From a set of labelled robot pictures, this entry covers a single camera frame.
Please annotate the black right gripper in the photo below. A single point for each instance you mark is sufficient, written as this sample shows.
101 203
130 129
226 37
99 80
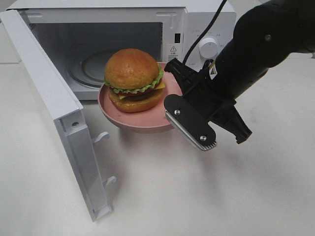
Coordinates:
199 91

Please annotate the pink round plate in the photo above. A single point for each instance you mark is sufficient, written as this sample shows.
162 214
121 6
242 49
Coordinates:
149 121

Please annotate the toy burger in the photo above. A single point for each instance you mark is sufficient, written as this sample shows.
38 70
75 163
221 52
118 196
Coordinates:
134 79

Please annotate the white microwave door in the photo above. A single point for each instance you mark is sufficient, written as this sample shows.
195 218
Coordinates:
65 110

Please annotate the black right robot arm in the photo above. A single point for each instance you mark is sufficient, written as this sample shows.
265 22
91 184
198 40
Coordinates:
262 38

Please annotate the white upper microwave knob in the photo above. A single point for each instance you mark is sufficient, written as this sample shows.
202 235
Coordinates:
208 47

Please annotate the glass microwave turntable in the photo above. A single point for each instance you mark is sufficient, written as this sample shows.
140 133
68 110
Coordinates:
87 67

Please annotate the white microwave oven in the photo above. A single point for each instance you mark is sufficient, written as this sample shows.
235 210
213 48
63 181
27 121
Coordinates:
165 29

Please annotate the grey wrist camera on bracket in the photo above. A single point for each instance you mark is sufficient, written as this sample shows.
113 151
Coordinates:
190 124

